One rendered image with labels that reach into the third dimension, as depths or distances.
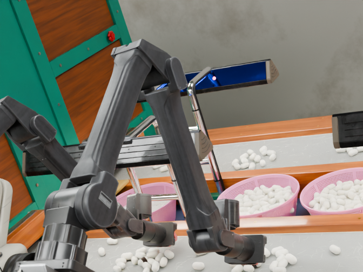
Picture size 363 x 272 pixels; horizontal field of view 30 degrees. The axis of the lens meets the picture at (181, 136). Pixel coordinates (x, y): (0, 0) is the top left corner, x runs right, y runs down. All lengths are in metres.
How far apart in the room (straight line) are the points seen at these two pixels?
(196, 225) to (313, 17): 2.01
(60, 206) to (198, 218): 0.39
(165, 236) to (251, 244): 0.40
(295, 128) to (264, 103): 0.98
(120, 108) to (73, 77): 1.36
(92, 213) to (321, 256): 0.81
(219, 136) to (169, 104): 1.31
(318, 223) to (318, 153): 0.53
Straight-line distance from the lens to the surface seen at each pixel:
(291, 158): 2.38
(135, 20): 3.65
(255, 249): 1.62
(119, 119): 1.26
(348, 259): 1.75
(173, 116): 1.41
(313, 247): 1.83
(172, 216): 2.31
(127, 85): 1.30
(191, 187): 1.44
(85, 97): 2.65
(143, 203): 1.88
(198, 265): 1.86
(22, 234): 2.25
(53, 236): 1.12
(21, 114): 1.64
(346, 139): 1.59
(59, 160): 1.70
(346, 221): 1.87
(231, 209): 1.55
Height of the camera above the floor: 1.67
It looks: 19 degrees down
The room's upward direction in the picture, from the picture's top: 18 degrees counter-clockwise
